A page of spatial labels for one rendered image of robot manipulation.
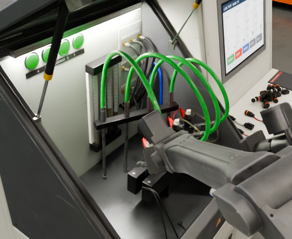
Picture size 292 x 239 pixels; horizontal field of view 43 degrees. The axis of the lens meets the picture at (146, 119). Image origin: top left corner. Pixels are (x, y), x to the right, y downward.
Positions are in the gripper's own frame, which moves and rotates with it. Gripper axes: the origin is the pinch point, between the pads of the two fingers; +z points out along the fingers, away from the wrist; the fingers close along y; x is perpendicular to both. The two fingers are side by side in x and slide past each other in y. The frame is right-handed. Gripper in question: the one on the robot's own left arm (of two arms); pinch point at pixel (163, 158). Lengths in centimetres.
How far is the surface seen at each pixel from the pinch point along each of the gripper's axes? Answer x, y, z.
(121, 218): 15.1, 16.4, 33.4
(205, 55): -33, -29, 32
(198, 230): 23.0, -6.0, 15.2
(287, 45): -107, -220, 338
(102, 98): -25.0, 11.9, 21.2
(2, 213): 2, 56, 36
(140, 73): -22.0, 0.5, -7.7
